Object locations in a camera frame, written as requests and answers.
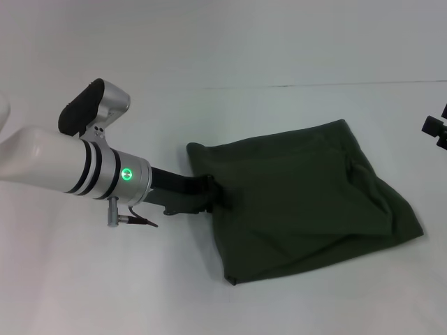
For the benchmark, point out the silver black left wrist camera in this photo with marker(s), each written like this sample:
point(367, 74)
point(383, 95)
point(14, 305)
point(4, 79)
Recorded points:
point(94, 108)

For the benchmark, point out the dark green shirt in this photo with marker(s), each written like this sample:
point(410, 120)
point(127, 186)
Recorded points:
point(297, 202)

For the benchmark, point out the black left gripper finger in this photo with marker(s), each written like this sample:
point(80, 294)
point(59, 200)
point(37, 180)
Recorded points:
point(216, 190)

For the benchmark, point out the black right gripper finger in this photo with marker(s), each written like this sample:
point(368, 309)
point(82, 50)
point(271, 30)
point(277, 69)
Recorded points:
point(444, 110)
point(436, 130)

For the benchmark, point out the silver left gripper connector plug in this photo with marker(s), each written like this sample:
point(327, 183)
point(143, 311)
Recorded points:
point(112, 211)

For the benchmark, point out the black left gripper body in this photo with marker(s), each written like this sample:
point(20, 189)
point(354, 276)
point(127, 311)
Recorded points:
point(174, 192)

